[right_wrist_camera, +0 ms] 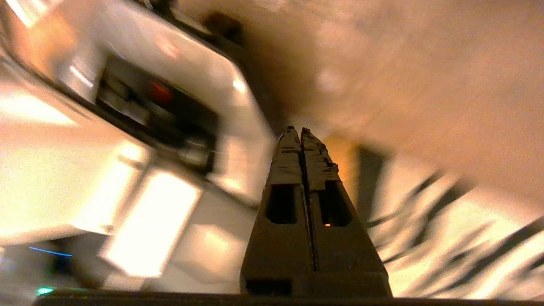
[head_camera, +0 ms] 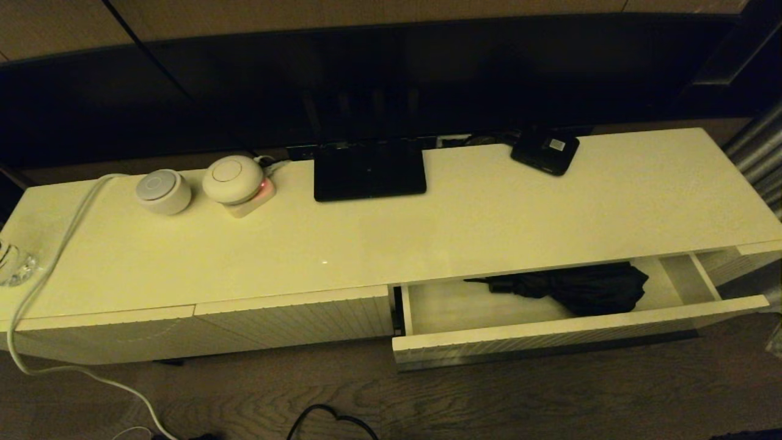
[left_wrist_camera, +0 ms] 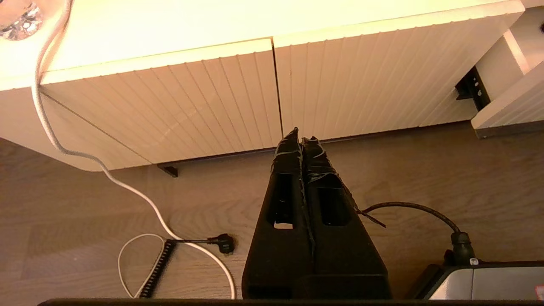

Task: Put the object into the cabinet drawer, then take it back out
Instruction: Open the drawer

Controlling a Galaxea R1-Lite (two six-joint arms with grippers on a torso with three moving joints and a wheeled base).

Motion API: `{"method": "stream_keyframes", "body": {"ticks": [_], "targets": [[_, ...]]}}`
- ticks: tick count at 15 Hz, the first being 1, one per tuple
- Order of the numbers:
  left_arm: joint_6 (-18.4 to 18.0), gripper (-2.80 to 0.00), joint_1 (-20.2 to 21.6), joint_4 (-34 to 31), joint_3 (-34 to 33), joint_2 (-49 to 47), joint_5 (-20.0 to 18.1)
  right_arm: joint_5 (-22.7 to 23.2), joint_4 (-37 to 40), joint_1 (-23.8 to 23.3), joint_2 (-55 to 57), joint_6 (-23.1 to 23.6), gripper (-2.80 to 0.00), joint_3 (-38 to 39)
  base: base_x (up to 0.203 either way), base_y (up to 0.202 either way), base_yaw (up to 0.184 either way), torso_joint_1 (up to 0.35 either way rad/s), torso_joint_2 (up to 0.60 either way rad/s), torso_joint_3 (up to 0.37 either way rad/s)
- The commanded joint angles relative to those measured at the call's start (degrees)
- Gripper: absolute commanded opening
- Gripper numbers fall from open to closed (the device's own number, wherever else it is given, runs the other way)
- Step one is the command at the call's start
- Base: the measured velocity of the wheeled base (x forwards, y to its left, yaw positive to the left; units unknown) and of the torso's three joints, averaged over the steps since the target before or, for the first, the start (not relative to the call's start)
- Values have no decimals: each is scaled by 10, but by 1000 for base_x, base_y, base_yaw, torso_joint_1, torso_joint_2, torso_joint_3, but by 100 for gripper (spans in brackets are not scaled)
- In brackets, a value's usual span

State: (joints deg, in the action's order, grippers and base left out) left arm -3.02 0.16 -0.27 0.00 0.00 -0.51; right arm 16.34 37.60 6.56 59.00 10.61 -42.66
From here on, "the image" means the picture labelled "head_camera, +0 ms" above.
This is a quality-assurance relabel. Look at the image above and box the black TV base plate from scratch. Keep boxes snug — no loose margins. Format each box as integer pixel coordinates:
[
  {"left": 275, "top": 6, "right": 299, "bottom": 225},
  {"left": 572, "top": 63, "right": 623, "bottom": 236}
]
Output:
[{"left": 313, "top": 139, "right": 427, "bottom": 202}]

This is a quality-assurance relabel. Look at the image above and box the black set-top box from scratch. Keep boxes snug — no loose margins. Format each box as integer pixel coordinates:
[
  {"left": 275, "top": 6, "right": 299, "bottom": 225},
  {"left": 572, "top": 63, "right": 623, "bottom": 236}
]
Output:
[{"left": 510, "top": 128, "right": 581, "bottom": 177}]

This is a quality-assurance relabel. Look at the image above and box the narrow white ribbed cabinet front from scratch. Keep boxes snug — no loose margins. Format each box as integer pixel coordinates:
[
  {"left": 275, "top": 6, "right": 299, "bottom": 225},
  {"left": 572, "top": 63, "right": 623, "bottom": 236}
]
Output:
[{"left": 696, "top": 240, "right": 782, "bottom": 288}]

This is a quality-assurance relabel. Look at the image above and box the white ribbed drawer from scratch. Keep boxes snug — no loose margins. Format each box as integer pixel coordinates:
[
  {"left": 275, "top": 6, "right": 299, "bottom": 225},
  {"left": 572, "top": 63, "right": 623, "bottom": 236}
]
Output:
[{"left": 391, "top": 247, "right": 770, "bottom": 372}]

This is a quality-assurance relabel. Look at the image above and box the clear glass cup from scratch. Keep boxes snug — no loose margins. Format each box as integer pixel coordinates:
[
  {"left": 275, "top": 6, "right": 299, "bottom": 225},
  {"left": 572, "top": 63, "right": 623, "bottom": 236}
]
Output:
[{"left": 0, "top": 238, "right": 38, "bottom": 287}]

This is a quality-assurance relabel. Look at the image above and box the black floor cable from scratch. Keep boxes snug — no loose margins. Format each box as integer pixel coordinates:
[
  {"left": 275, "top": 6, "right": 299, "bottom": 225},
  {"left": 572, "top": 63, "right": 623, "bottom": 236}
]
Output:
[{"left": 286, "top": 404, "right": 379, "bottom": 440}]

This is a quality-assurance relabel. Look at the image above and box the thick white power cable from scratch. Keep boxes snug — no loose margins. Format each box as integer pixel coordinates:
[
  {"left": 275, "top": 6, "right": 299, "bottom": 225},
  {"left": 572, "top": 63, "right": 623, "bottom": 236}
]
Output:
[{"left": 6, "top": 174, "right": 178, "bottom": 440}]

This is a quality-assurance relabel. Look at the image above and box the white round dome device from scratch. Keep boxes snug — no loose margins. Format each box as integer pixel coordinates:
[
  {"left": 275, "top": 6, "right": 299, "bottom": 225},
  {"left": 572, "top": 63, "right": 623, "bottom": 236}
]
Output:
[{"left": 202, "top": 155, "right": 265, "bottom": 205}]

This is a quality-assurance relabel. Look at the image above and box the black flat television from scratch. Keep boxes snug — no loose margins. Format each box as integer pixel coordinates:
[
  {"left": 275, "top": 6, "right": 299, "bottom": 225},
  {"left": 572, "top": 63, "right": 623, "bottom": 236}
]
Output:
[{"left": 0, "top": 15, "right": 782, "bottom": 169}]

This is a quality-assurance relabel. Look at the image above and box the black umbrella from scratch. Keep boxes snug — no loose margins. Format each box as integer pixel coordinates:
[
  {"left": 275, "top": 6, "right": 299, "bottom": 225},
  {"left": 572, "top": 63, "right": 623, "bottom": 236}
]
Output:
[{"left": 463, "top": 262, "right": 649, "bottom": 317}]

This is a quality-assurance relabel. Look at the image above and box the thin black wall cable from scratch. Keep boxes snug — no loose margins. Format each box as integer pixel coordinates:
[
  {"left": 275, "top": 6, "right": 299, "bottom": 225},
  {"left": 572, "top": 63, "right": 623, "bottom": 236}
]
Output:
[{"left": 103, "top": 0, "right": 260, "bottom": 156}]

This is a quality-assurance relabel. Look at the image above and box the white speaker grey top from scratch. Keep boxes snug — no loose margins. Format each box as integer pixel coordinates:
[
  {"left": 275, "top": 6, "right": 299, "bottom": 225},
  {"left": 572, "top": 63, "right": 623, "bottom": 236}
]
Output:
[{"left": 135, "top": 169, "right": 192, "bottom": 216}]

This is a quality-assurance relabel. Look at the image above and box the white TV cabinet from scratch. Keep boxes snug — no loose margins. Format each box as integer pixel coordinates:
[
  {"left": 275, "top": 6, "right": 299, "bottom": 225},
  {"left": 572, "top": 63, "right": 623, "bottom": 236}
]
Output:
[{"left": 0, "top": 127, "right": 782, "bottom": 366}]

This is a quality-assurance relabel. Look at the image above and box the grey curtain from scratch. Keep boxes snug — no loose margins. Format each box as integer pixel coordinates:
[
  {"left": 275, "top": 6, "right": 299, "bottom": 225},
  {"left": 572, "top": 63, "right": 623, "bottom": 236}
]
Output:
[{"left": 721, "top": 101, "right": 782, "bottom": 221}]

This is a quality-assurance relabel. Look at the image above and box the white power strip red switch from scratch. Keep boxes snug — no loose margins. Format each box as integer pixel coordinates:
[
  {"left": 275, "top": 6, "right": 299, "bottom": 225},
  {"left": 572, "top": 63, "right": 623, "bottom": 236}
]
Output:
[{"left": 223, "top": 177, "right": 277, "bottom": 219}]

